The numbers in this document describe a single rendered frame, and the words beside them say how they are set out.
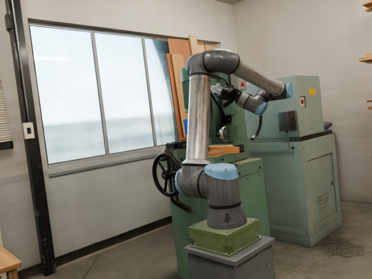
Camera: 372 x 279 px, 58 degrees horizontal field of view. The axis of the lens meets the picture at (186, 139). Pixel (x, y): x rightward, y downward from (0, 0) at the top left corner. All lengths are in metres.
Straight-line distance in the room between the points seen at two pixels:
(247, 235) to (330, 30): 3.19
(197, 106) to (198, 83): 0.12
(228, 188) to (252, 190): 0.98
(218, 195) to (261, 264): 0.37
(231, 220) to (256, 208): 1.01
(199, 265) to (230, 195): 0.36
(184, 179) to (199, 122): 0.29
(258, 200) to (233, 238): 1.08
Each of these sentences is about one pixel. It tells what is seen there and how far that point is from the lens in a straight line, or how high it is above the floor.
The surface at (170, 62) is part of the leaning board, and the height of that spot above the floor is 1.82.
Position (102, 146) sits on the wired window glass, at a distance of 3.46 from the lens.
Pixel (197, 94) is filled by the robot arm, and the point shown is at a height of 1.26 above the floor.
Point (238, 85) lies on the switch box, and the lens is 2.50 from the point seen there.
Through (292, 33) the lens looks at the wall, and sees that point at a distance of 4.58.
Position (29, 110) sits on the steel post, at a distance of 3.03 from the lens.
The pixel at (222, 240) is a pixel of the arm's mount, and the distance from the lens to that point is 1.51.
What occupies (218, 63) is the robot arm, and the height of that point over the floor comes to 1.40.
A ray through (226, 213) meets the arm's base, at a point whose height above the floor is 0.71.
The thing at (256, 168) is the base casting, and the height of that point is 0.74.
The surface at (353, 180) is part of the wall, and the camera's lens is 4.34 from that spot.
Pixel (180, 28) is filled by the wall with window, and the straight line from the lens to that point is 4.27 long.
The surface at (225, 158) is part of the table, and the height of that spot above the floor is 0.88.
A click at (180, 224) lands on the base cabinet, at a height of 0.41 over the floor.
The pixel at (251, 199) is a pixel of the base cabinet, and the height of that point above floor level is 0.54.
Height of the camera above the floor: 1.14
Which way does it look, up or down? 3 degrees down
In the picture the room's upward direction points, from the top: 6 degrees counter-clockwise
